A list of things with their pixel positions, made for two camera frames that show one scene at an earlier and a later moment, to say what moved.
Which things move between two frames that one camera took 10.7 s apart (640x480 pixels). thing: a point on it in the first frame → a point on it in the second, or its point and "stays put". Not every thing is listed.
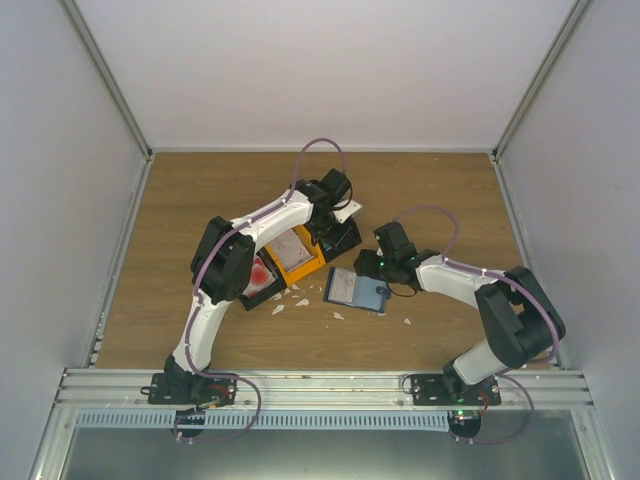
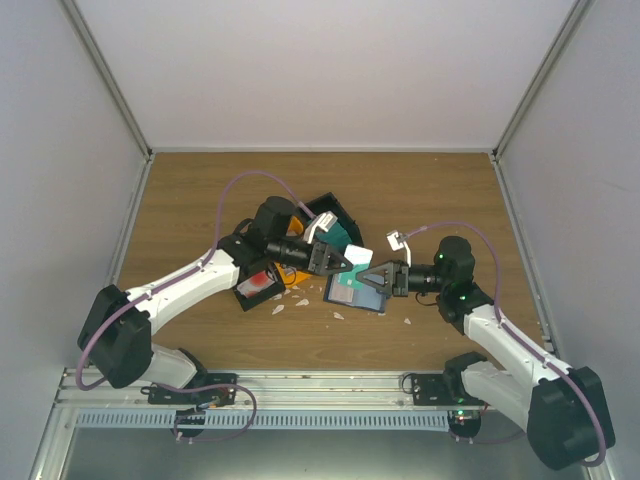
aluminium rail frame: x=324 y=387 stays put
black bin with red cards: x=266 y=280 stays put
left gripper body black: x=321 y=228 → x=317 y=249
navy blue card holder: x=344 y=287 stays put
